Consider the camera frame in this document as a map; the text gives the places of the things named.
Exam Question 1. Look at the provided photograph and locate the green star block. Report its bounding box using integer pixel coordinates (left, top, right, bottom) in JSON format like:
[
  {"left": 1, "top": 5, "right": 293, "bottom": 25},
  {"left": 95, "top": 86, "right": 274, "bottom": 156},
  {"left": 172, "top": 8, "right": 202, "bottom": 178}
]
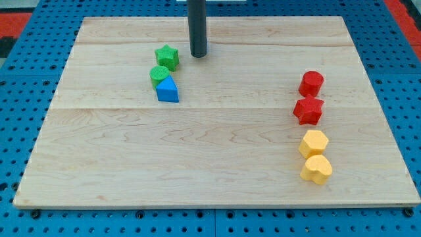
[{"left": 155, "top": 44, "right": 180, "bottom": 72}]

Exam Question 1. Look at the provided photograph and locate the red star block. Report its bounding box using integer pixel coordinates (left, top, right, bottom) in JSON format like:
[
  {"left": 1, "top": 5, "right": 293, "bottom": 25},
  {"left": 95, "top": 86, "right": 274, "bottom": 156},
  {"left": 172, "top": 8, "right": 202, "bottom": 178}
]
[{"left": 293, "top": 94, "right": 324, "bottom": 125}]

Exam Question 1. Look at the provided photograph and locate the blue triangular block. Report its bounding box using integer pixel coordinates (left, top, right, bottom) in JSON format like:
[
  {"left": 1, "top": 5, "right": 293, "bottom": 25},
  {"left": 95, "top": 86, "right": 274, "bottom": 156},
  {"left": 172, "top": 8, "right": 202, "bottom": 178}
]
[{"left": 156, "top": 76, "right": 179, "bottom": 103}]

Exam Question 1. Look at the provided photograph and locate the green cylinder block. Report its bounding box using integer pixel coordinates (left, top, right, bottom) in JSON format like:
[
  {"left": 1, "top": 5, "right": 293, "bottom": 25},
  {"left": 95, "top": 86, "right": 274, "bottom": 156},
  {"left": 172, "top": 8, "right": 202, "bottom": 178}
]
[{"left": 149, "top": 66, "right": 170, "bottom": 90}]

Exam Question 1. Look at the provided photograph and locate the red cylinder block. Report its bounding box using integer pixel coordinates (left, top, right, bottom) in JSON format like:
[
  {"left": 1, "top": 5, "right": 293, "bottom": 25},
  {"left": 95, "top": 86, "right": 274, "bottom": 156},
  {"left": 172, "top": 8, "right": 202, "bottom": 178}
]
[{"left": 298, "top": 71, "right": 324, "bottom": 97}]

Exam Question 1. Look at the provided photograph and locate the yellow hexagon block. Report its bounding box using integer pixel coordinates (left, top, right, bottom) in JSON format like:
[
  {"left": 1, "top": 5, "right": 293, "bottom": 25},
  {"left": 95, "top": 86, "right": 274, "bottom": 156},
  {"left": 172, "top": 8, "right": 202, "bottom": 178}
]
[{"left": 298, "top": 130, "right": 329, "bottom": 159}]

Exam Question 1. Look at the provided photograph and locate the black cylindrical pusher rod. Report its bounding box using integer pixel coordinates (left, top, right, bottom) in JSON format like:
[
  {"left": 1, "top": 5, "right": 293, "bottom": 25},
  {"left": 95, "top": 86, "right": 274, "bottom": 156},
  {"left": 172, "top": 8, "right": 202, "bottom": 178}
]
[{"left": 187, "top": 0, "right": 207, "bottom": 58}]

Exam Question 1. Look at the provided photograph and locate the yellow heart block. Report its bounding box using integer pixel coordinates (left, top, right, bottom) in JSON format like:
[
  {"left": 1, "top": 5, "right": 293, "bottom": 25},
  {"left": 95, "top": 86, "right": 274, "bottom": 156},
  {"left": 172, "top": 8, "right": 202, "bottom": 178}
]
[{"left": 300, "top": 155, "right": 333, "bottom": 185}]

